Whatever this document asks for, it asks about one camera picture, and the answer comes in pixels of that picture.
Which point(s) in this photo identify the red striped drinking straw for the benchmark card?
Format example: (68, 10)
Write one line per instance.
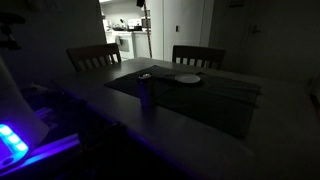
(147, 31)

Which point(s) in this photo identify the metal drink can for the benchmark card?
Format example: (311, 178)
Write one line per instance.
(146, 93)

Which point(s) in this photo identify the white countertop appliance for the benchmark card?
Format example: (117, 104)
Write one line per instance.
(134, 23)

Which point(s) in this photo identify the hanging dish towel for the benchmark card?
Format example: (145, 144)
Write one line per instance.
(118, 40)

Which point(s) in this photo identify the white kitchen stove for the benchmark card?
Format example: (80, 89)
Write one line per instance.
(126, 45)

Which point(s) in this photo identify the striped chair back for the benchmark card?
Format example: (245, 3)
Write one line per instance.
(93, 51)

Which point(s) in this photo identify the dark wooden slat chair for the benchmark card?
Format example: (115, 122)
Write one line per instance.
(198, 52)

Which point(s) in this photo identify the dark fabric placemat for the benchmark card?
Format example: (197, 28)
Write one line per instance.
(213, 110)
(123, 83)

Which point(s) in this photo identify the white round plate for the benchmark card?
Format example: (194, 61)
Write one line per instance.
(187, 78)

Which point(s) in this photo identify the dark interior door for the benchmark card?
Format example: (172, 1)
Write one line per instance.
(273, 40)

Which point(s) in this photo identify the wall light switch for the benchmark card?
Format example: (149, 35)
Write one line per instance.
(177, 28)

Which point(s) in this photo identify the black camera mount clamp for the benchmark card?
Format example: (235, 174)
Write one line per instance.
(10, 30)

